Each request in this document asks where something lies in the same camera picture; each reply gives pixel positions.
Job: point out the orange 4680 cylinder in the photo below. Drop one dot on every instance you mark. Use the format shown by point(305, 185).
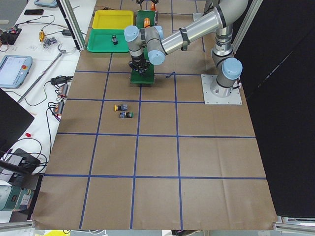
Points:
point(151, 6)
point(146, 22)

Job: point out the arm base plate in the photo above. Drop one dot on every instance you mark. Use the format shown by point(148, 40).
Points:
point(199, 17)
point(214, 94)

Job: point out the black monitor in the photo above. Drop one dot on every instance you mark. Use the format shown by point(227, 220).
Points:
point(14, 121)

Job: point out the green plastic tray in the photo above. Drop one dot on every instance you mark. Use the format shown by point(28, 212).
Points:
point(100, 41)

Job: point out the brass connector part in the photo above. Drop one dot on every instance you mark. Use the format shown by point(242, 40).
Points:
point(41, 36)

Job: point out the black power adapter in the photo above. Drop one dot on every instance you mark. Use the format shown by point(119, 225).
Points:
point(24, 160)

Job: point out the yellow plastic tray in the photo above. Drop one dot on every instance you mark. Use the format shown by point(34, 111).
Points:
point(112, 19)

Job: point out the long metal rod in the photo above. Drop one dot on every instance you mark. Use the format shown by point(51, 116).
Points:
point(61, 52)

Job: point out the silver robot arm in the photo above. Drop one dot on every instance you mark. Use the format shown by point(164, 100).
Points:
point(148, 46)

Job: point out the green conveyor belt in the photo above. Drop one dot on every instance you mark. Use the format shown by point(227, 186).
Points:
point(148, 77)

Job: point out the black smartphone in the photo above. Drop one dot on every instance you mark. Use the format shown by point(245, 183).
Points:
point(34, 12)

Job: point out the blue teach pendant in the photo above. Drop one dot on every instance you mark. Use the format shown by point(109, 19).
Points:
point(13, 70)
point(46, 3)

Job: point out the green push button switch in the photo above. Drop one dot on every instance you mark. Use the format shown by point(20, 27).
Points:
point(126, 115)
point(114, 40)

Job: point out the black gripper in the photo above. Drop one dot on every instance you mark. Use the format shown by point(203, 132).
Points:
point(142, 1)
point(138, 60)

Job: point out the aluminium frame post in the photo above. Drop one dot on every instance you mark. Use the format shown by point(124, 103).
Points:
point(71, 21)

